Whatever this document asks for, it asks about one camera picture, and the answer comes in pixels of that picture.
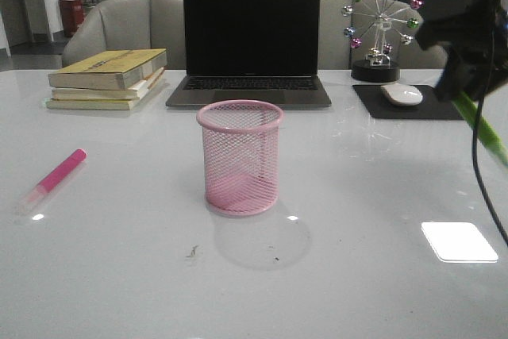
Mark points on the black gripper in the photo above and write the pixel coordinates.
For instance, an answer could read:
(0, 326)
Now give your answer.
(476, 43)

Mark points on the green highlighter pen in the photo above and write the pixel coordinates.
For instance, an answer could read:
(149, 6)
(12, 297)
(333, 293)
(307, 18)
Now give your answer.
(487, 136)

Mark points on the pink highlighter pen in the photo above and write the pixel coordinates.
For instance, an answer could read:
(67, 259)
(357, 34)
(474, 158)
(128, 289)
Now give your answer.
(45, 186)

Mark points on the pink mesh pen holder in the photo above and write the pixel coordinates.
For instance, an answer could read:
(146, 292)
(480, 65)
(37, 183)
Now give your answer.
(240, 141)

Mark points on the black mouse pad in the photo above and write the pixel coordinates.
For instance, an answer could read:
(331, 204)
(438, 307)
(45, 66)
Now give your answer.
(429, 109)

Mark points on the white computer mouse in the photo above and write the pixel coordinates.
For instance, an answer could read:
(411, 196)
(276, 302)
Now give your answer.
(401, 94)

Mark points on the right grey armchair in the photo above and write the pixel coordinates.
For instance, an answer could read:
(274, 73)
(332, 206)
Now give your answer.
(343, 40)

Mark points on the grey armchair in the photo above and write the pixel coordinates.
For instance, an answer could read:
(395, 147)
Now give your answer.
(343, 40)
(130, 24)

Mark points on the ferris wheel desk ornament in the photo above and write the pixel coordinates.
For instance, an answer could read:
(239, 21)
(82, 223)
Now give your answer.
(376, 30)

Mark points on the grey open laptop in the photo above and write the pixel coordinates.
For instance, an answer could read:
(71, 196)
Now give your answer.
(264, 50)

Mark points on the left grey armchair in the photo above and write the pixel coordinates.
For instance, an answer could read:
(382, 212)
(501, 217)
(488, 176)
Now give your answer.
(130, 24)

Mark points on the middle cream book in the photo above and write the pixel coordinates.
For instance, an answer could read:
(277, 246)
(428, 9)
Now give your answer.
(136, 91)

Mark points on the top yellow book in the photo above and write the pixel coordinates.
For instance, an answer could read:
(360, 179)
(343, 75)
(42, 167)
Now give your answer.
(110, 70)

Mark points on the yellow book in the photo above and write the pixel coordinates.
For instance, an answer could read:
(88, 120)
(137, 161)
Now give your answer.
(101, 104)
(110, 70)

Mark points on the bottom yellow book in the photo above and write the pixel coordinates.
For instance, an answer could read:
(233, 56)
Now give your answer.
(101, 104)

